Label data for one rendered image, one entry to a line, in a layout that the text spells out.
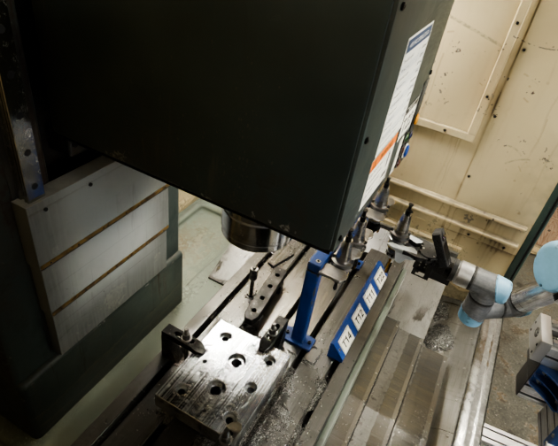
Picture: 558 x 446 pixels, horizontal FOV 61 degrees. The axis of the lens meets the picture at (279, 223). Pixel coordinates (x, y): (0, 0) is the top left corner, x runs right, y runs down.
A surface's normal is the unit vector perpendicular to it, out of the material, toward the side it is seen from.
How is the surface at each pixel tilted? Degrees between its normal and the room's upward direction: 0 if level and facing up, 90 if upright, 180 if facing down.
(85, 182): 91
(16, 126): 90
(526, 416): 0
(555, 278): 85
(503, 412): 0
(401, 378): 8
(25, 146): 90
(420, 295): 24
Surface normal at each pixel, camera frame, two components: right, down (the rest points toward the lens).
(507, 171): -0.47, 0.47
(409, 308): -0.07, -0.53
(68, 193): 0.87, 0.39
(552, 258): -0.98, -0.11
